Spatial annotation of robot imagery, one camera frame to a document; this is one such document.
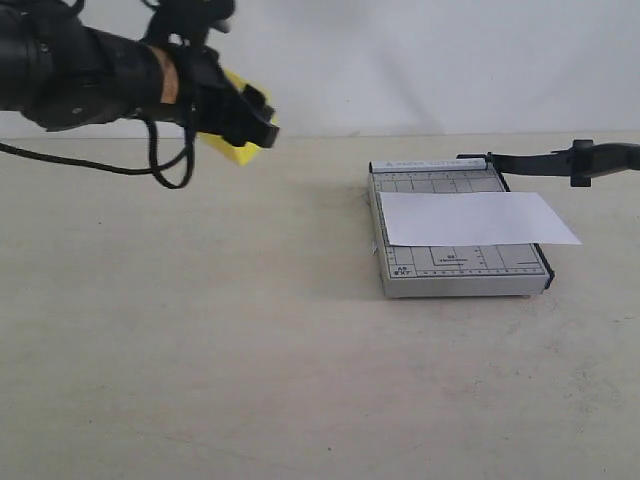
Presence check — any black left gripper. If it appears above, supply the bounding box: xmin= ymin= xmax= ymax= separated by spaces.
xmin=29 ymin=24 xmax=280 ymax=148

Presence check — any yellow cube block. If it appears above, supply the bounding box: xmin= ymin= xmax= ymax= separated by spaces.
xmin=197 ymin=68 xmax=277 ymax=166

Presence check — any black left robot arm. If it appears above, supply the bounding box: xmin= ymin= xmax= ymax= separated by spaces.
xmin=1 ymin=1 xmax=279 ymax=148

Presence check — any grey paper cutter base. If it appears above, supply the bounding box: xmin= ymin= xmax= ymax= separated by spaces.
xmin=368 ymin=156 xmax=555 ymax=298

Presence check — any black cable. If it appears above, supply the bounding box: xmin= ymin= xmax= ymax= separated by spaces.
xmin=0 ymin=84 xmax=197 ymax=190

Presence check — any white paper sheet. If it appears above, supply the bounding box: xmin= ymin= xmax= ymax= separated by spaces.
xmin=380 ymin=192 xmax=581 ymax=247

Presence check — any black cutter blade arm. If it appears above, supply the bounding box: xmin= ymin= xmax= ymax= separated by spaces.
xmin=456 ymin=139 xmax=639 ymax=187

